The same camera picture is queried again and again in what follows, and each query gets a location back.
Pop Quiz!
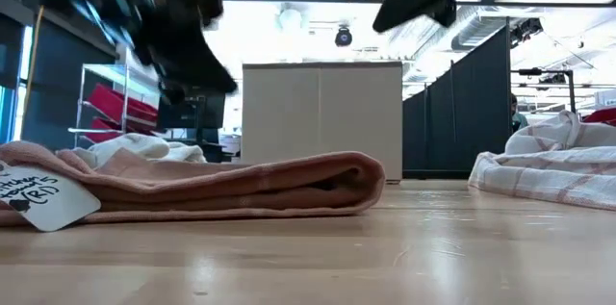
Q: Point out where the black ceiling camera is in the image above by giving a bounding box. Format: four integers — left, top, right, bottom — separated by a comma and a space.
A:
334, 25, 354, 48

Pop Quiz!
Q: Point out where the silver ventilation duct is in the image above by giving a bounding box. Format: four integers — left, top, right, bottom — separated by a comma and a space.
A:
451, 0, 616, 52

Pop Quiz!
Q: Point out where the black partition panel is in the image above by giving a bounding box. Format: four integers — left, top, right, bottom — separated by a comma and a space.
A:
402, 16, 513, 181

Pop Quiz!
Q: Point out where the yellow hanging cable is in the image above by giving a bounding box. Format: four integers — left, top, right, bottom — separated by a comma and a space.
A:
22, 5, 45, 114

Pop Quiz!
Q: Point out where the beige fabric box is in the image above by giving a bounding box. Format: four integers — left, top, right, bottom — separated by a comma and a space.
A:
241, 61, 404, 185

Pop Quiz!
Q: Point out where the plain white towel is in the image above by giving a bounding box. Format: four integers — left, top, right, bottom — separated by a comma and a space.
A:
56, 132, 209, 170

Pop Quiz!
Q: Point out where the white round ceiling fixture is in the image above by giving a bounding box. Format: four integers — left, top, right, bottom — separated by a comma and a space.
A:
275, 4, 309, 35

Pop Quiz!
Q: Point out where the pink terracotta towel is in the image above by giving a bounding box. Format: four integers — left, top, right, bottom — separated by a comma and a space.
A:
0, 140, 387, 228

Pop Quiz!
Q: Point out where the white paper tag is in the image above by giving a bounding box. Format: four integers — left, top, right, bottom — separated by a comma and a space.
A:
0, 160, 103, 233

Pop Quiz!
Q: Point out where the background robot station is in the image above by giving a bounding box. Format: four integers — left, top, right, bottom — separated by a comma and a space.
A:
510, 67, 578, 114

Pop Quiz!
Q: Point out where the white red-checked towel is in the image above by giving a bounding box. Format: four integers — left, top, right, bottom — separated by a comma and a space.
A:
467, 110, 616, 213

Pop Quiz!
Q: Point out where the black studio light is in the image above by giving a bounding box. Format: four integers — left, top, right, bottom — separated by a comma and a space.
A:
510, 16, 546, 50

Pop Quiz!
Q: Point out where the black monitor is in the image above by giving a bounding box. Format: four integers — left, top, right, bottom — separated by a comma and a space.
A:
157, 86, 227, 165

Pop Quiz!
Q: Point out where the person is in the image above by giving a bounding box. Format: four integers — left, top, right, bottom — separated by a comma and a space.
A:
510, 92, 529, 134

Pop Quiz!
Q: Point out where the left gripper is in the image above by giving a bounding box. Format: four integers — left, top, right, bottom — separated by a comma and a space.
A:
122, 0, 241, 107

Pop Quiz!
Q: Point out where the metal shelf rack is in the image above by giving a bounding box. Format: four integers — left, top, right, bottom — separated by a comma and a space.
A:
66, 63, 163, 150

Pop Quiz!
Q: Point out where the red storage bin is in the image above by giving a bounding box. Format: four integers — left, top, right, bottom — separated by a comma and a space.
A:
86, 83, 160, 126
84, 116, 127, 145

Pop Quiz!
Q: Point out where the red background cart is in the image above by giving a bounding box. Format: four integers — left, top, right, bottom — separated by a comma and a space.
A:
581, 107, 616, 128

